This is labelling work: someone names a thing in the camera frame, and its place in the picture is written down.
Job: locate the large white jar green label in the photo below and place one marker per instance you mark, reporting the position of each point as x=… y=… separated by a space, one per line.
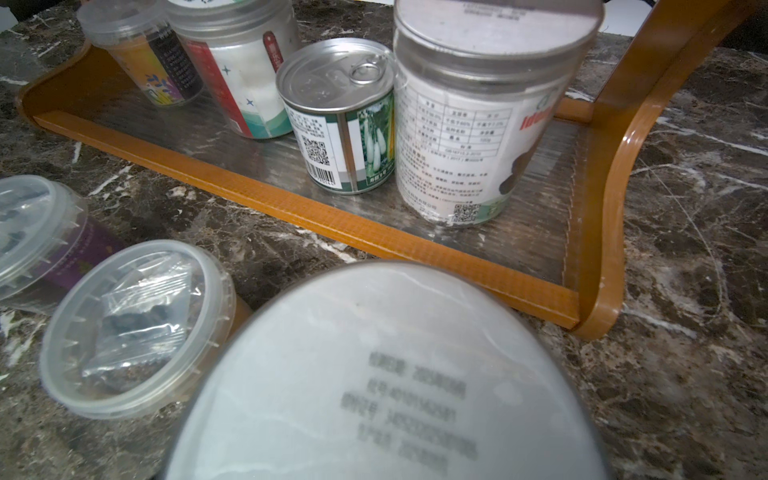
x=386 y=370

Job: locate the clear seed jar orange contents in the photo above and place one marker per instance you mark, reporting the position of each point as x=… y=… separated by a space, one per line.
x=139 y=331

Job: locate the small seed jar orange label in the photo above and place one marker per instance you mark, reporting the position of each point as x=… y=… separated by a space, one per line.
x=139 y=37

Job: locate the clear seed jar dark contents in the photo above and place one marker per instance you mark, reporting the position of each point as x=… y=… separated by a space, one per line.
x=49 y=242

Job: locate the orange wooden three-tier shelf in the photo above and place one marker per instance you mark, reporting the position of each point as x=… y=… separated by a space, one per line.
x=556 y=252

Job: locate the large white labelled jar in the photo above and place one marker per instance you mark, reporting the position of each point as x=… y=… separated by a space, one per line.
x=477 y=83

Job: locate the red white labelled jar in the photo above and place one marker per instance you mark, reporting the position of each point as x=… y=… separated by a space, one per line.
x=237 y=48

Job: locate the small metal pull-tab can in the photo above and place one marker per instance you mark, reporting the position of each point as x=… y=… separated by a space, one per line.
x=339 y=97

